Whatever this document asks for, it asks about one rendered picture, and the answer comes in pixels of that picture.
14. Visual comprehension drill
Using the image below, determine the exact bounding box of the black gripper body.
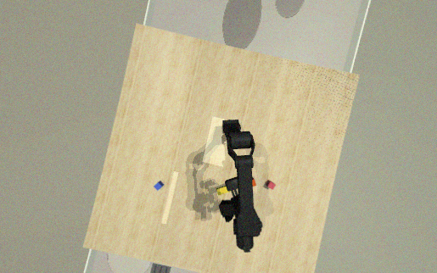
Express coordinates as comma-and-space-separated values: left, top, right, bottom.
225, 177, 238, 207

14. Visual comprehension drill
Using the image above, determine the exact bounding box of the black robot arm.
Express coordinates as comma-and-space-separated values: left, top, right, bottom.
219, 120, 263, 253

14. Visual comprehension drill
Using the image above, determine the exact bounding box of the yellow bar with black and red end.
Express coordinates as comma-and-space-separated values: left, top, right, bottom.
216, 177, 256, 195

